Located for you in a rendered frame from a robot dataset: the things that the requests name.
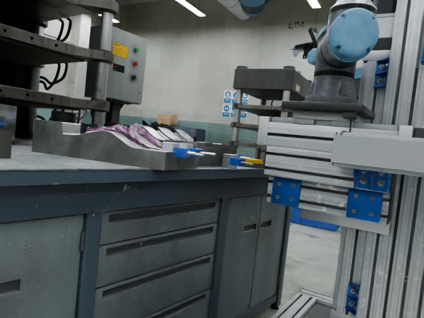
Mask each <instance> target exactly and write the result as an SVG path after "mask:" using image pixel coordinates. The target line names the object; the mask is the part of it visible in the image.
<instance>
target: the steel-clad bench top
mask: <svg viewBox="0 0 424 318"><path fill-rule="evenodd" d="M0 170H156V169H151V168H143V167H134V166H129V165H121V164H116V163H108V162H100V161H95V160H86V159H81V158H73V157H68V156H59V155H51V154H46V153H37V152H32V146H18V145H12V147H11V158H0ZM176 170H264V169H263V168H250V167H238V166H237V168H225V167H200V166H197V167H196V168H183V169H176Z"/></svg>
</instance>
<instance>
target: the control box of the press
mask: <svg viewBox="0 0 424 318"><path fill-rule="evenodd" d="M99 34H100V25H97V26H91V27H90V40H89V49H95V50H97V49H98V41H99ZM147 43H148V40H147V39H145V38H142V37H139V36H137V35H134V34H132V33H129V32H126V31H124V30H121V29H118V28H116V27H114V26H113V27H112V38H111V46H110V51H111V52H113V54H114V63H112V64H110V65H109V73H108V80H107V94H106V101H108V102H109V103H110V107H109V111H108V112H106V116H105V124H106V123H110V122H115V123H119V116H120V109H121V108H122V107H123V105H124V104H126V105H131V104H132V105H141V102H142V95H143V82H144V69H145V62H146V50H147ZM96 69H97V63H96V62H87V69H86V83H85V97H88V98H91V100H92V99H93V98H94V91H95V77H96Z"/></svg>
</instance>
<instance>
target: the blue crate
mask: <svg viewBox="0 0 424 318"><path fill-rule="evenodd" d="M300 210H301V208H295V207H292V210H291V220H290V223H296V224H300V225H306V226H310V227H316V228H321V229H325V230H332V231H336V230H337V229H338V228H339V227H340V225H334V224H330V223H325V222H321V221H315V220H310V219H306V218H301V217H300Z"/></svg>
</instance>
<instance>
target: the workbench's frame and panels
mask: <svg viewBox="0 0 424 318"><path fill-rule="evenodd" d="M267 186H268V175H264V174H263V170H0V318H250V317H252V316H253V315H255V314H257V313H258V312H260V311H261V310H263V309H265V308H266V307H268V306H270V305H271V308H272V309H274V310H278V309H279V307H278V306H279V305H281V295H282V289H283V279H284V273H285V262H286V253H287V247H288V236H289V231H290V220H291V215H292V207H291V206H285V205H281V204H275V203H269V202H266V192H267Z"/></svg>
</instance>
